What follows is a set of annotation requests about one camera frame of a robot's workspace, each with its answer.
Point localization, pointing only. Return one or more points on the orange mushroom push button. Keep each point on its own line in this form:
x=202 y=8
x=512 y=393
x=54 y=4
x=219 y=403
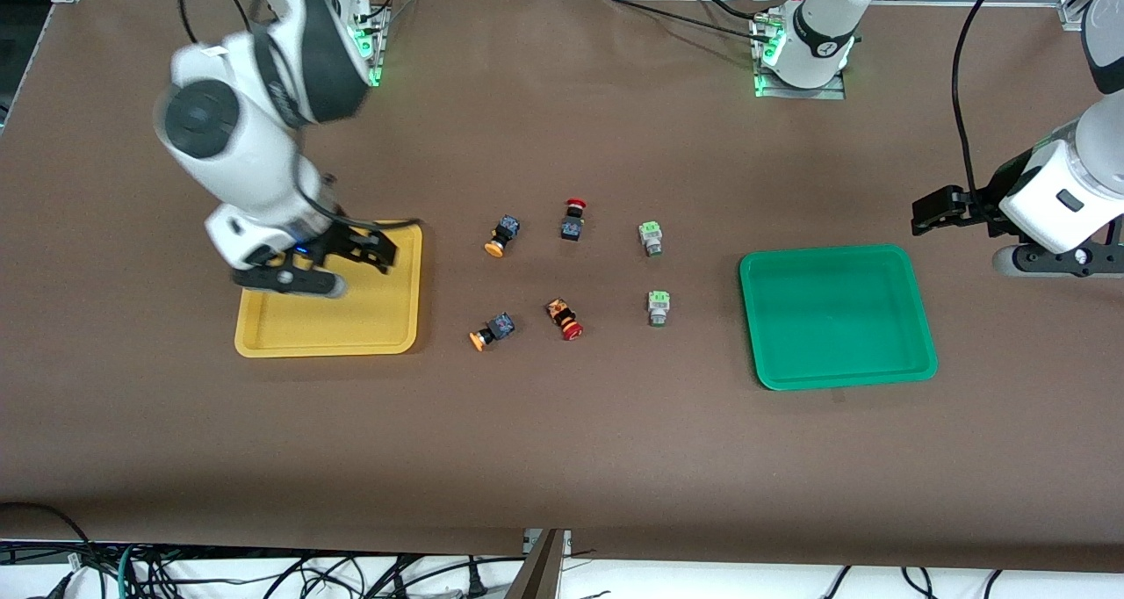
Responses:
x=496 y=327
x=505 y=230

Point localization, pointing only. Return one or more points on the green square push button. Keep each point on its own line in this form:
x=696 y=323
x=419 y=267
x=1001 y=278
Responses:
x=650 y=233
x=659 y=302

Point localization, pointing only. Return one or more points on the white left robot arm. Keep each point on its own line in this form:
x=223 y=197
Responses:
x=825 y=19

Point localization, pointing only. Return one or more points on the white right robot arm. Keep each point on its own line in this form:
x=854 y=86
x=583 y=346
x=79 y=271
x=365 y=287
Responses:
x=237 y=142

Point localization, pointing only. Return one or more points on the yellow plastic tray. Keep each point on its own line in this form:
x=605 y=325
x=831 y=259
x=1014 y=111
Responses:
x=369 y=318

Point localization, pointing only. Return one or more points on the green plastic tray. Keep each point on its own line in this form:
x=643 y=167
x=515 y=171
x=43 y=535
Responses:
x=834 y=318

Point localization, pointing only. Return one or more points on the red button orange body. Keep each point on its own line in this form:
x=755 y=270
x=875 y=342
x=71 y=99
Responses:
x=562 y=315

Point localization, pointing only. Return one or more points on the red button black body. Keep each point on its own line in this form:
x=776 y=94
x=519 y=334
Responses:
x=572 y=227

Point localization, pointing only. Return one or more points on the brown table cover sheet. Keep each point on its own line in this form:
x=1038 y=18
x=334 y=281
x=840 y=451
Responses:
x=562 y=450

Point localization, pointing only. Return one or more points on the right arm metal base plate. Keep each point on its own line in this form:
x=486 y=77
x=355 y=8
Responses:
x=378 y=46

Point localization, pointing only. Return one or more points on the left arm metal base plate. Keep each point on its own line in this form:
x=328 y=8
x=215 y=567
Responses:
x=764 y=85

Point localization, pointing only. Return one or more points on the brown wooden table post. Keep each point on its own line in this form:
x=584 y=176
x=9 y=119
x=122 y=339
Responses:
x=536 y=573

